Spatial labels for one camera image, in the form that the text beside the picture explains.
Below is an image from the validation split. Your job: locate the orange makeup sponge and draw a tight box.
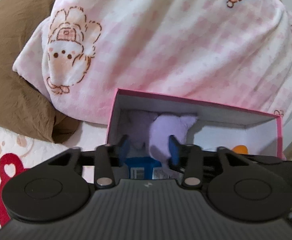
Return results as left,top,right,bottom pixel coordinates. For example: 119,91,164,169
232,145,249,154

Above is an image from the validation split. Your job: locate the blue snack packet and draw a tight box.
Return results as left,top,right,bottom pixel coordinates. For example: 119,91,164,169
124,157,170,180

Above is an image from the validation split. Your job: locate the purple plush toy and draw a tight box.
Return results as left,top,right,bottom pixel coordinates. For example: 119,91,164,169
118,110,198,178

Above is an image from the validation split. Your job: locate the bear print bed blanket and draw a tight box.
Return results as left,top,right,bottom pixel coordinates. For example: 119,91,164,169
0,122,107,228

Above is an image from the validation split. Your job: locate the pink cardboard box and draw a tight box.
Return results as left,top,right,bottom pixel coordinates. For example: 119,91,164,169
105,88,287,181

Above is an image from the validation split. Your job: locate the brown pillow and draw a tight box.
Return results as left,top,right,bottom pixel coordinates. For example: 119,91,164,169
0,0,81,144

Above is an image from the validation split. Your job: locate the pink white cartoon pillow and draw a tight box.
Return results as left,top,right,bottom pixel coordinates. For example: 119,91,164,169
12,0,292,124

